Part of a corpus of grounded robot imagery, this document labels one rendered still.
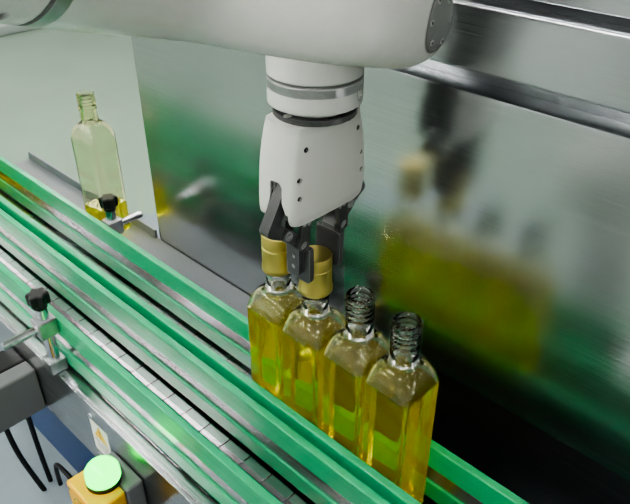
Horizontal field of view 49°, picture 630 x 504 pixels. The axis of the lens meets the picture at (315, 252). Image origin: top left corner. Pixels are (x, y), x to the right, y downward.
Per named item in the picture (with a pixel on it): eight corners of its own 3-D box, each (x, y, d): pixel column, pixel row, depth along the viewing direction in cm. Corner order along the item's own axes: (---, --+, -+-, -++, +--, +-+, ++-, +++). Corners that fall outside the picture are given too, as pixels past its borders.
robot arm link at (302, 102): (317, 49, 65) (316, 80, 66) (245, 72, 59) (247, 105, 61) (387, 69, 60) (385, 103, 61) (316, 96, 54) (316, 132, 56)
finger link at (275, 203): (297, 149, 62) (319, 185, 67) (244, 215, 61) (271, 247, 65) (306, 153, 62) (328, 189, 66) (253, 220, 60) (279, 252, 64)
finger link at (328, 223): (336, 188, 71) (335, 243, 74) (315, 199, 69) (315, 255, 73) (360, 199, 69) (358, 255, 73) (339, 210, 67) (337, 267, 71)
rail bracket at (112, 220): (154, 257, 121) (143, 188, 114) (120, 273, 117) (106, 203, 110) (140, 248, 123) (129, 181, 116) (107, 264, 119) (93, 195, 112)
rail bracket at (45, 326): (73, 371, 97) (53, 294, 90) (23, 399, 92) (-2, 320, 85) (58, 358, 99) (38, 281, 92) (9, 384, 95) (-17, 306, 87)
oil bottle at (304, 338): (347, 446, 85) (353, 308, 73) (316, 473, 82) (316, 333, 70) (314, 422, 88) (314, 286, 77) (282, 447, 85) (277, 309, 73)
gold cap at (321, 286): (339, 288, 72) (340, 252, 70) (316, 303, 70) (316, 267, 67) (315, 274, 74) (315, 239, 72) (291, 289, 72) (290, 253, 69)
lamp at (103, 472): (129, 479, 88) (125, 463, 86) (98, 501, 85) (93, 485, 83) (110, 459, 90) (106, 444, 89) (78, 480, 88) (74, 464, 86)
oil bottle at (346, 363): (386, 472, 82) (398, 331, 70) (354, 500, 79) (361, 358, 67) (350, 445, 85) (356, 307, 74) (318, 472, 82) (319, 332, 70)
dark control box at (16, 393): (47, 409, 108) (35, 369, 103) (-2, 438, 103) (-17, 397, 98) (22, 383, 113) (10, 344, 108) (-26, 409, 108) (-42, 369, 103)
